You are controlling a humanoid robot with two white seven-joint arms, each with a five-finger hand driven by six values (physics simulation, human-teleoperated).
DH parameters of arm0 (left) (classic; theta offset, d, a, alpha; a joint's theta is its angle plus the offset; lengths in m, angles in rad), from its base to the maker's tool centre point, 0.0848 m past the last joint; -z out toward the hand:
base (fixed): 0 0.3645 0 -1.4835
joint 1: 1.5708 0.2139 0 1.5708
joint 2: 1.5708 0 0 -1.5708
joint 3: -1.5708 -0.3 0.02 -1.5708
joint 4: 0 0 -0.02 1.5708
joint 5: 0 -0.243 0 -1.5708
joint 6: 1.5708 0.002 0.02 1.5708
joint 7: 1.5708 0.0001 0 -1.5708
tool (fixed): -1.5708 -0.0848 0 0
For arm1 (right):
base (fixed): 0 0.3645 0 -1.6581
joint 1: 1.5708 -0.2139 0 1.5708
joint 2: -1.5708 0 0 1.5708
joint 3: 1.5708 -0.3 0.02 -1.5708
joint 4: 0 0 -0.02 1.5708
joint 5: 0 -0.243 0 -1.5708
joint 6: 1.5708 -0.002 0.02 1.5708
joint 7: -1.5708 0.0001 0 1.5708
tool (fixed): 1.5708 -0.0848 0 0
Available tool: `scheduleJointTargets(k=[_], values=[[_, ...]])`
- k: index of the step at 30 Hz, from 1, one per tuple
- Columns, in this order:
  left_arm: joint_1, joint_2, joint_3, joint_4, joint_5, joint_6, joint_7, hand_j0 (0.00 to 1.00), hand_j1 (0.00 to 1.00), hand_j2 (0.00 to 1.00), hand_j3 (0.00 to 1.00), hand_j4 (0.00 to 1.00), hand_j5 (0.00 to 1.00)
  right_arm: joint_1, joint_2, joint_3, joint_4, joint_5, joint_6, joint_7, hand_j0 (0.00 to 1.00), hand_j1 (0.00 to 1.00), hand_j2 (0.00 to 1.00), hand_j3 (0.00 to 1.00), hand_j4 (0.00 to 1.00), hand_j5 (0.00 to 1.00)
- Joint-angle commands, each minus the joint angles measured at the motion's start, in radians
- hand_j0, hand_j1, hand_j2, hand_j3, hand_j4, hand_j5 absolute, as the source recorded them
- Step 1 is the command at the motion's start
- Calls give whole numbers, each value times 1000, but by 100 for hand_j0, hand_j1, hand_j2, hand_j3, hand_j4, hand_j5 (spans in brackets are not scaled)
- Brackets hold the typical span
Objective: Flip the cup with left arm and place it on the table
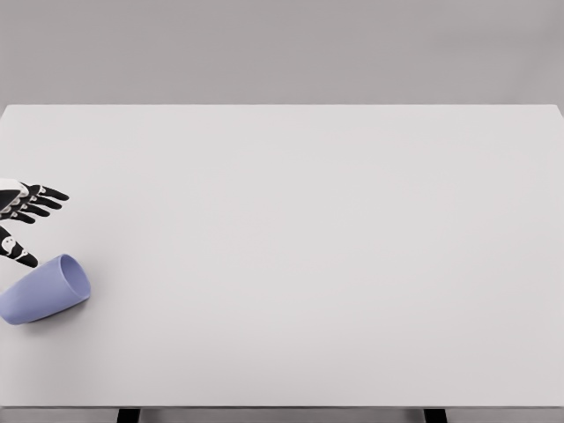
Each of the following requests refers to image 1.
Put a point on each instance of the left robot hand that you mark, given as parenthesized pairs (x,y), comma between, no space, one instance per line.
(18,196)

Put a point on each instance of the lavender plastic cup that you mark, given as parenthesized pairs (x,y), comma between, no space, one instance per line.
(42,291)

